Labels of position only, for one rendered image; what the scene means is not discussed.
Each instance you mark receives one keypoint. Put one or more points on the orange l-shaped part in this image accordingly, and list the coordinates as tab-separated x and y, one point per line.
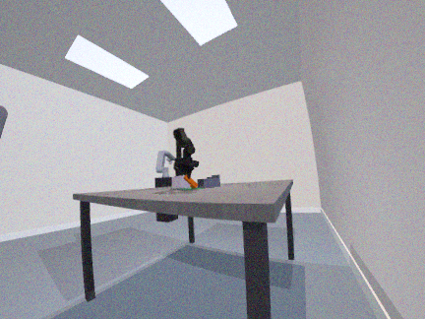
192	183

